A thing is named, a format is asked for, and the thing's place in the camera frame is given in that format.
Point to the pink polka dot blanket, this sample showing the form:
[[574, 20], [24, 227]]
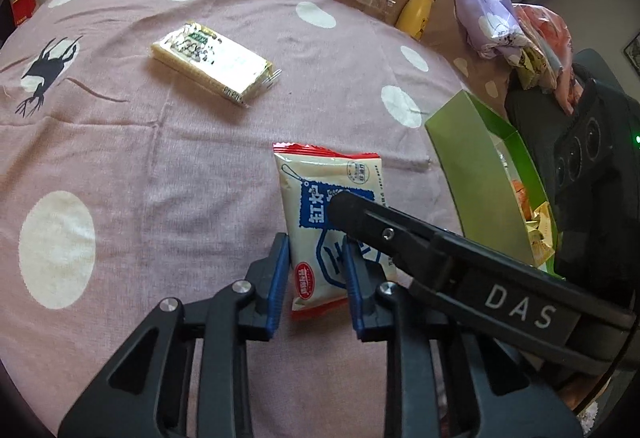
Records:
[[124, 181]]

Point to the green label biscuit pack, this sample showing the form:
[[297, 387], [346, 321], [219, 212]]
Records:
[[215, 62]]

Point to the yellow drink bottle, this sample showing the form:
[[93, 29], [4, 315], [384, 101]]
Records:
[[413, 18]]

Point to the framed landscape painting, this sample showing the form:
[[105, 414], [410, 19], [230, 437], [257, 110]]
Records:
[[632, 53]]

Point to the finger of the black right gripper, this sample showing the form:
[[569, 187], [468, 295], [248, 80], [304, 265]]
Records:
[[380, 230]]

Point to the red yellow paper bag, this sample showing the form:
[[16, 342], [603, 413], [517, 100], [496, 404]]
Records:
[[23, 10]]

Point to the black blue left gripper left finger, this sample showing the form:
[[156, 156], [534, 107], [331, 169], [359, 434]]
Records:
[[183, 371]]

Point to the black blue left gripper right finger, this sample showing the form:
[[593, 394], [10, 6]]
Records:
[[443, 379]]

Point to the green white cardboard box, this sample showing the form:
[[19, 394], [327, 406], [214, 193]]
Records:
[[498, 194]]

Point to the red white blue snack packet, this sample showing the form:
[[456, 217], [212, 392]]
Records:
[[309, 177]]

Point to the black camera box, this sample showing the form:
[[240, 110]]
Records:
[[596, 197]]

